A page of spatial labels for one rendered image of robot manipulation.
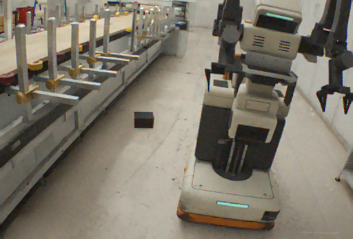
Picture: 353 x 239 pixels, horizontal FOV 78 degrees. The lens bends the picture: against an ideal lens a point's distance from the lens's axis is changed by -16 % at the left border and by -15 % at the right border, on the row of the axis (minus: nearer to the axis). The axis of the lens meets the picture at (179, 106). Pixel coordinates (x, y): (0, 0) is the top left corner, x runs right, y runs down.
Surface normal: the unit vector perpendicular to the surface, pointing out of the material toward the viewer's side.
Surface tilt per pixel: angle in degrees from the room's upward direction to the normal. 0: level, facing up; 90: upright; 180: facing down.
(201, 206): 90
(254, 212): 90
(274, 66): 90
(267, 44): 98
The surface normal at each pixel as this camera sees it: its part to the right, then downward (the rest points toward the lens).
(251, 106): -0.15, 0.51
